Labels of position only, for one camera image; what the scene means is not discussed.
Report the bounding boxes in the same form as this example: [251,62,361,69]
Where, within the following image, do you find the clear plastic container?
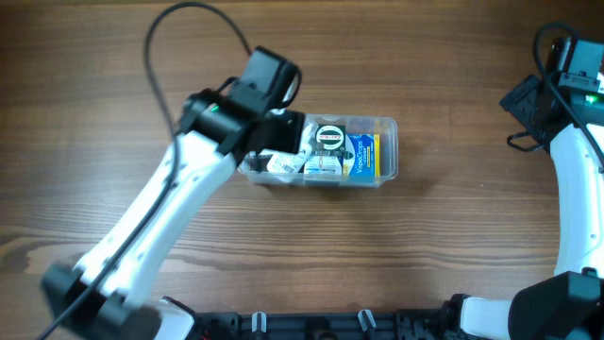
[239,114,398,188]

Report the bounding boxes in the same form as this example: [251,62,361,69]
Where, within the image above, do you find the white blue medicine box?
[303,155,343,176]

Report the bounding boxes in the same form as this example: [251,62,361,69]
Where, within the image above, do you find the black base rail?
[162,297,472,340]

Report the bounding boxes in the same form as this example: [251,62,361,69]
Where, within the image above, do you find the white plastic bottle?
[266,121,318,184]

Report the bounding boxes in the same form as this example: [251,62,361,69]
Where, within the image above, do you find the blue yellow VapoDrops box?
[343,134,381,177]

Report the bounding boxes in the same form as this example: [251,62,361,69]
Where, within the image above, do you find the green round floss pack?
[313,125,346,157]

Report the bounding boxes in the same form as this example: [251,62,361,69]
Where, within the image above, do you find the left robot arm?
[41,46,305,339]

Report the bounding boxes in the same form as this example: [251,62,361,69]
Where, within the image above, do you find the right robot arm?
[455,38,603,339]

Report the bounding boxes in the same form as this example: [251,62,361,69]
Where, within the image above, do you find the right black cable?
[505,21,604,174]

